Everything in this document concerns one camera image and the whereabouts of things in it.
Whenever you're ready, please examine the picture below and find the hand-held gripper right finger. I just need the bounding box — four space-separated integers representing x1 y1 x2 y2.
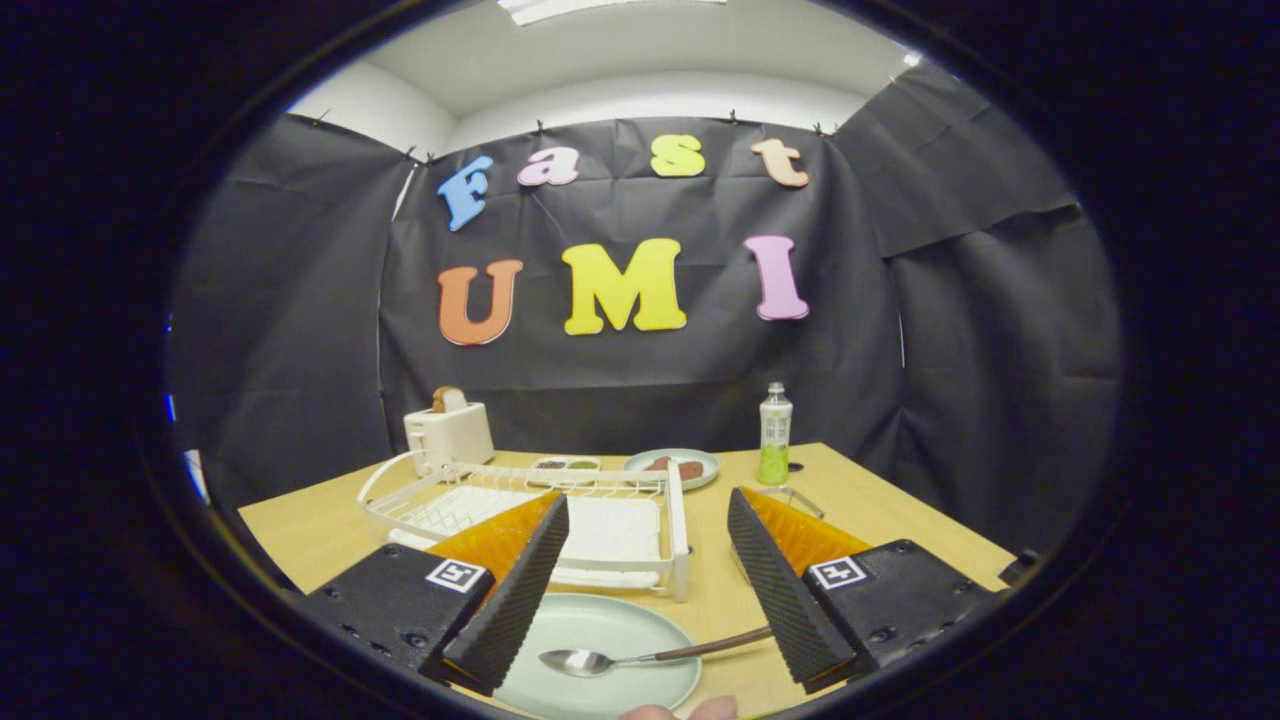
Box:
727 486 1006 695

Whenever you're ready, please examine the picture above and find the long ceiling light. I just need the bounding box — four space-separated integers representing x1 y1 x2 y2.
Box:
498 0 729 27

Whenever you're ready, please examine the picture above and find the white divided sauce dish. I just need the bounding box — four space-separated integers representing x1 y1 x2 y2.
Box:
527 456 603 487

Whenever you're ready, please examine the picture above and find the pale green plate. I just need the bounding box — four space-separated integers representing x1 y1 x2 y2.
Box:
492 593 704 720

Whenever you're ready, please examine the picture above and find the small green plate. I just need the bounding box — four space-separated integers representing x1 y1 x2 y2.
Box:
623 448 721 492

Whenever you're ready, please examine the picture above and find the white toaster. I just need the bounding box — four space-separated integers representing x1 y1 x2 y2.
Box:
403 402 496 478

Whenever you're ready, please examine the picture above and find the black backdrop cloth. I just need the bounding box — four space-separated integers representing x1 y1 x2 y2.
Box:
165 60 1126 556

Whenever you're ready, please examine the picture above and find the green label drink bottle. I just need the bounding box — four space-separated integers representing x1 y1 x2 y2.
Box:
757 381 794 487

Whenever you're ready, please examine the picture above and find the metal wire basket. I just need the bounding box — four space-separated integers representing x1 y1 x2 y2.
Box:
755 486 827 521

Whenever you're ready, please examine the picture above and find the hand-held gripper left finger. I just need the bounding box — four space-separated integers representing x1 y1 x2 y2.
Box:
297 491 571 697

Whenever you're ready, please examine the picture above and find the white dish rack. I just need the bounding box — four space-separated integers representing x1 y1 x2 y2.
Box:
357 450 693 603

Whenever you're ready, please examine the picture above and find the brown handled metal spoon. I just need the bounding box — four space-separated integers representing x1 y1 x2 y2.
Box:
539 627 776 679

